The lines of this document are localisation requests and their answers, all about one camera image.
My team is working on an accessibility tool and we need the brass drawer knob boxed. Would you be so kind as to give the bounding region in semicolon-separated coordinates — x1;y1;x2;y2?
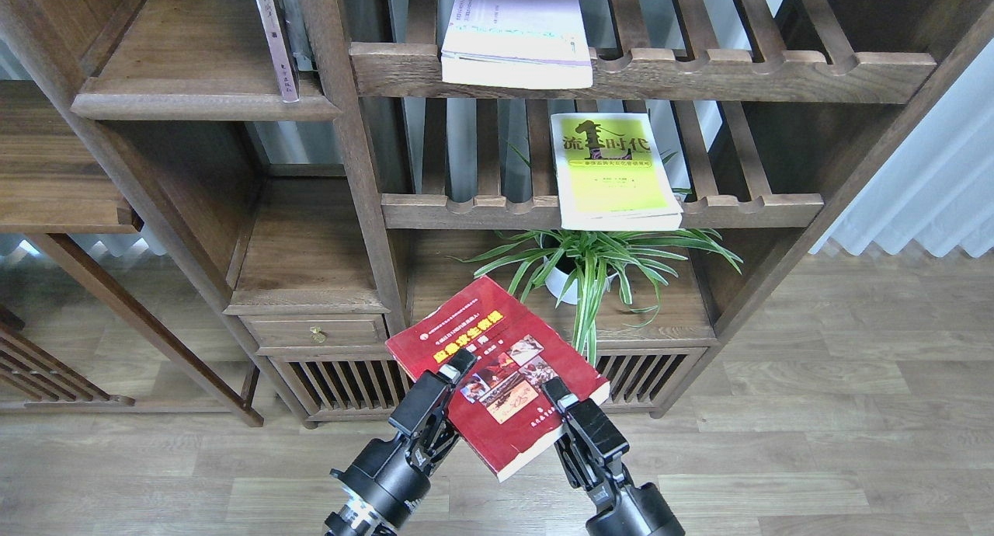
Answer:
309;326;327;344

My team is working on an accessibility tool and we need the white lavender paperback book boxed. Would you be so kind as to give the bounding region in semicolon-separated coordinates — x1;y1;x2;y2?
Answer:
440;0;593;90

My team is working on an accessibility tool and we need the white curtain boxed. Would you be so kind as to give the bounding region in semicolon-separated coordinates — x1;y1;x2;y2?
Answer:
811;44;993;257

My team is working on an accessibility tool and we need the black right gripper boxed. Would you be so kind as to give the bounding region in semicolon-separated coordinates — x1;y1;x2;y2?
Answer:
542;378;685;535

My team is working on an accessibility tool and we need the red paperback book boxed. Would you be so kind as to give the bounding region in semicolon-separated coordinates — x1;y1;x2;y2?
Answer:
386;277;610;482

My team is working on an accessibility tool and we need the dark wooden slatted bench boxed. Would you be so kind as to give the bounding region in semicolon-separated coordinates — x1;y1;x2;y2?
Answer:
1;307;136;413

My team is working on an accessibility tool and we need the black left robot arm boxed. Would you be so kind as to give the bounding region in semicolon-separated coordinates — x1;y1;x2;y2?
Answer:
325;349;477;535

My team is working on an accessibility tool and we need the dark wooden bookshelf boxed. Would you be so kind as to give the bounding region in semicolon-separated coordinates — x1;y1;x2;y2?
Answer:
2;0;992;426

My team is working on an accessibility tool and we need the white plant pot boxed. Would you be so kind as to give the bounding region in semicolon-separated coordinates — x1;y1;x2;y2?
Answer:
544;267;618;305

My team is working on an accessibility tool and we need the yellow green paperback book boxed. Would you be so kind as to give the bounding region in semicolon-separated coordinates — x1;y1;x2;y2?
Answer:
550;113;683;231

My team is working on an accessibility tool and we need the green spider plant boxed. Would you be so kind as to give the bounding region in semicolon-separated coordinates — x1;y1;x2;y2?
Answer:
464;228;743;364

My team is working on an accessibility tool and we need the thin upright book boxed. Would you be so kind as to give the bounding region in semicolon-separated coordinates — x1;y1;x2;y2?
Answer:
255;0;301;103

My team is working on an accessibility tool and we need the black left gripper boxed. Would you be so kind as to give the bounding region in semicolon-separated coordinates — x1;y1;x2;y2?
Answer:
330;349;477;531

